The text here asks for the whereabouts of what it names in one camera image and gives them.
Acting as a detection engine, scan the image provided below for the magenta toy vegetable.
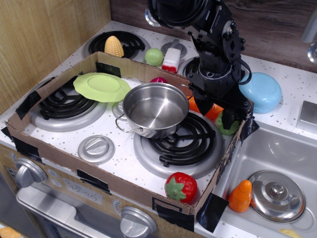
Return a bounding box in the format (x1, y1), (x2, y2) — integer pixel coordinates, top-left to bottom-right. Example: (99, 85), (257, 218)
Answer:
(150, 77), (167, 83)

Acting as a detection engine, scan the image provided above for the front right black burner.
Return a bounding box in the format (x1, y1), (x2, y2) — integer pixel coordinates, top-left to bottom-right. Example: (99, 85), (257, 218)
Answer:
(133, 111), (224, 179)

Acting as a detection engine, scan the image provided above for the light green plastic plate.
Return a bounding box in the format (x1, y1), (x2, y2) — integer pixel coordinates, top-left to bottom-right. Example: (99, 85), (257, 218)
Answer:
(73, 72), (131, 103)

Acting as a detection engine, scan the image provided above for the silver oven knob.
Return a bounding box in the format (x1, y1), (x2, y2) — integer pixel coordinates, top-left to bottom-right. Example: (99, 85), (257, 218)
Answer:
(120, 206), (157, 238)
(15, 158), (48, 188)

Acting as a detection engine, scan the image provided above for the orange object bottom left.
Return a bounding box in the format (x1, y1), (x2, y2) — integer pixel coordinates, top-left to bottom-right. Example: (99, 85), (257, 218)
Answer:
(0, 227), (21, 238)

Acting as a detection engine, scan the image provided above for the front left black burner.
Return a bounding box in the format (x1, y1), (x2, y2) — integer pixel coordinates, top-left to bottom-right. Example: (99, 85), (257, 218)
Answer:
(31, 75), (107, 132)

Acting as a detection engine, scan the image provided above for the silver faucet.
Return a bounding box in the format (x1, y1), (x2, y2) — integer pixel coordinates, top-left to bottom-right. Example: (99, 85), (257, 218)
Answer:
(300, 8), (317, 64)

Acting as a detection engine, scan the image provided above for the orange toy carrot piece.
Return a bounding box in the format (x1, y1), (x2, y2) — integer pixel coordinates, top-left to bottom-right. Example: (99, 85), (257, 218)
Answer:
(228, 180), (253, 213)

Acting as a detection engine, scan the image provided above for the hanging metal strainer ladle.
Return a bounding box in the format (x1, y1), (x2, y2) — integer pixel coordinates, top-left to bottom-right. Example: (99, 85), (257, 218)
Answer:
(144, 7), (160, 27)

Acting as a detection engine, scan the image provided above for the green toy apple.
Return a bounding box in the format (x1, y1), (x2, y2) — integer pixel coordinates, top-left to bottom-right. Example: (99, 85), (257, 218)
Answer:
(145, 48), (164, 66)

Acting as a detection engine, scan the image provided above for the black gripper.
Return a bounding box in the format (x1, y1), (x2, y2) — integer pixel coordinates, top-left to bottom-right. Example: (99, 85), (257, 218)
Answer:
(186, 69), (252, 129)

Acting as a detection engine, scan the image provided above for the silver faucet base block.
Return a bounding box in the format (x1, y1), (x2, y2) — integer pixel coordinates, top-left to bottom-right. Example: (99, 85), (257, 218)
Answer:
(296, 101), (317, 134)

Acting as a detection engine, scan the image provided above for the silver oven knob left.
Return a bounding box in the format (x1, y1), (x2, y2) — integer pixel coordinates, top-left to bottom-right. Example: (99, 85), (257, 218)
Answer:
(15, 158), (48, 188)

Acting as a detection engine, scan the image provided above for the white red toy cake slice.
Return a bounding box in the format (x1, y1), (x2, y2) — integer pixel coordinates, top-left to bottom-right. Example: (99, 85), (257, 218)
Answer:
(161, 48), (181, 73)

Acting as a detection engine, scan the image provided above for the light green toy broccoli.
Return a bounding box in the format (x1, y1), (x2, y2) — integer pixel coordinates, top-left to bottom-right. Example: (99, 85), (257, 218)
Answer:
(214, 113), (240, 136)

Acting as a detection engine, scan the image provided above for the digital clock display panel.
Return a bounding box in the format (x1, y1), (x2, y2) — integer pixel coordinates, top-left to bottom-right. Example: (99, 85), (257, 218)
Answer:
(62, 178), (103, 205)

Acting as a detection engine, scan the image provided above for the yellow toy in sink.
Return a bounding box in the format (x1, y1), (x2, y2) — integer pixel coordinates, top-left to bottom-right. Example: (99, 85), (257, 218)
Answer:
(278, 229), (302, 238)

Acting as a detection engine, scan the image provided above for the silver oven door handle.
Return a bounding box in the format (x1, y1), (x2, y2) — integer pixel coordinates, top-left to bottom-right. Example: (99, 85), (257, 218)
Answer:
(16, 187), (107, 238)

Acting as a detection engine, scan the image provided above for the brown cardboard fence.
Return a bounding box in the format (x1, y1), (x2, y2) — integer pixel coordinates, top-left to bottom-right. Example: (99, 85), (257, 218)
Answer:
(6, 53), (258, 231)

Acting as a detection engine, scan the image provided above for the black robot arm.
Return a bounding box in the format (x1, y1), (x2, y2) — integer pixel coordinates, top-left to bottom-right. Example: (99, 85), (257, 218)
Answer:
(147, 0), (253, 129)

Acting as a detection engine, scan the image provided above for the silver oven knob right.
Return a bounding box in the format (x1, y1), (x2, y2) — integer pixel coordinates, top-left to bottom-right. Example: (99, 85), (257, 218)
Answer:
(120, 206), (157, 238)

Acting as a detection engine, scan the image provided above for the yellow toy corn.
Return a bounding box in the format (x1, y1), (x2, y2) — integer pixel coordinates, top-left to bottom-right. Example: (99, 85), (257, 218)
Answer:
(104, 36), (124, 58)

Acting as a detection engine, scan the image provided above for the silver stovetop knob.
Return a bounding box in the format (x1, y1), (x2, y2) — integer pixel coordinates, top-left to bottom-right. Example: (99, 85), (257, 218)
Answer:
(160, 40), (187, 58)
(78, 135), (115, 165)
(112, 101), (127, 121)

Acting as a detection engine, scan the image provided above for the silver stovetop knob back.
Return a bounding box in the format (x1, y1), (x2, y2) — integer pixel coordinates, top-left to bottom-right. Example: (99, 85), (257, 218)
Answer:
(160, 40), (187, 58)

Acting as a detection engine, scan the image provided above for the silver stovetop knob front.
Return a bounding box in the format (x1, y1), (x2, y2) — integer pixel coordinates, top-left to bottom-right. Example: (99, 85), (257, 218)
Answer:
(78, 135), (115, 165)

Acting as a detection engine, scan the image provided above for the silver stovetop knob middle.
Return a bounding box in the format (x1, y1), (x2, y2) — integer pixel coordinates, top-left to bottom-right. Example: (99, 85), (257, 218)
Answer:
(112, 101), (127, 121)

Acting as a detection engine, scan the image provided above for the stainless steel pot lid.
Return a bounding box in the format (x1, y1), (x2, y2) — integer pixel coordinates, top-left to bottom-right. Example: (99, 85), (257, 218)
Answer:
(248, 170), (306, 223)

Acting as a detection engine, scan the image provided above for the light blue plastic bowl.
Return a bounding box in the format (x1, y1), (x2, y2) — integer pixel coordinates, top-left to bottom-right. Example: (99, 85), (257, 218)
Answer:
(239, 72), (282, 114)

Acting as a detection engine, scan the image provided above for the red toy strawberry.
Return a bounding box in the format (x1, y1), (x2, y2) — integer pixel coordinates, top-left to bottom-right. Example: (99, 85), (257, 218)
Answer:
(164, 172), (198, 204)

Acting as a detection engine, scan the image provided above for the back left black burner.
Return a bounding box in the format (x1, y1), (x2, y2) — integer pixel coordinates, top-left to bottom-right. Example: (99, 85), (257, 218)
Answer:
(83, 31), (150, 62)

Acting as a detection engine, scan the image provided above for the stainless steel sink basin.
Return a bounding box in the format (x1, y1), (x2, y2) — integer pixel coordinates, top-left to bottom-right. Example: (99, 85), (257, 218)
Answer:
(215, 123), (317, 238)

